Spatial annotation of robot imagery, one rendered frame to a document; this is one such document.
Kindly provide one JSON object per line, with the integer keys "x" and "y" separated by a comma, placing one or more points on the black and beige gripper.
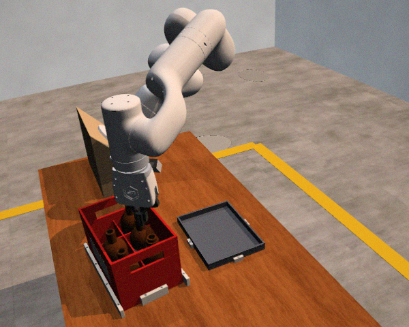
{"x": 134, "y": 189}

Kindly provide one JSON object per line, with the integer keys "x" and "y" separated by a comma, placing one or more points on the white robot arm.
{"x": 134, "y": 134}

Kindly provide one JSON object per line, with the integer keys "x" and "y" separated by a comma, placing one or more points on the red crate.
{"x": 129, "y": 286}

